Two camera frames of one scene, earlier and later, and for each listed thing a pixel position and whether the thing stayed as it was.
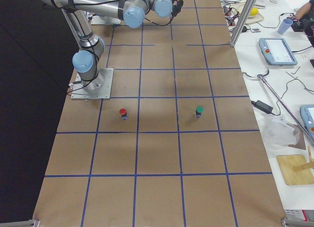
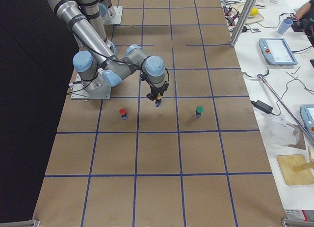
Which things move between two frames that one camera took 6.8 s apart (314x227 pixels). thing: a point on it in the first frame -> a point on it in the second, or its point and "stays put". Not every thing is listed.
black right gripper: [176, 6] -> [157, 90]
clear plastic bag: [277, 131] stays put
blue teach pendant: [276, 51] stays put
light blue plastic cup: [284, 26] stays put
